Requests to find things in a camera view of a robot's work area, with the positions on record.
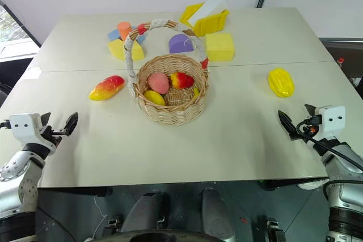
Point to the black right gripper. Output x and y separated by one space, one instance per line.
310 128

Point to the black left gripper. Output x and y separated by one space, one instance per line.
52 138

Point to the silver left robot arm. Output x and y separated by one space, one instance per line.
27 174

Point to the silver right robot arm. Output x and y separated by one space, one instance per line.
344 168

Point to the red yellow apple toy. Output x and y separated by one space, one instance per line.
182 80

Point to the yellow toy starfruit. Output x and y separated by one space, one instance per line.
281 82

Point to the long red-yellow toy mango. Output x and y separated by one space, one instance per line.
106 88

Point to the red-capped bottle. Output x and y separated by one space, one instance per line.
341 61

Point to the yellow toy lemon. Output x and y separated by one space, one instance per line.
154 98

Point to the blue foam block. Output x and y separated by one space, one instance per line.
113 35

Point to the small yellow toy banana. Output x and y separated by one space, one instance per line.
196 93

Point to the yellow foam cube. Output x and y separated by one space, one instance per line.
219 47

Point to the pink toy peach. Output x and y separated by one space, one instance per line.
158 82

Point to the orange foam cylinder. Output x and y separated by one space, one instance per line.
124 30

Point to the dark rounded robot leg shape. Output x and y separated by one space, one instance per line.
144 210
217 213

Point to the yellow plastic storage bin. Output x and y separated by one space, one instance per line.
211 24
189 12

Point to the purple foam arch block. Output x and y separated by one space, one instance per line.
180 44

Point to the white cardboard box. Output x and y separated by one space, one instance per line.
208 6

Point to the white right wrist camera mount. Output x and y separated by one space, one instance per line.
333 121

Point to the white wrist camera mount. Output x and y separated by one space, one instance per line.
24 125
333 121

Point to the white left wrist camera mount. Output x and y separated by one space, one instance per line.
24 125

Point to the black window frame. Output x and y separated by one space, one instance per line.
20 23

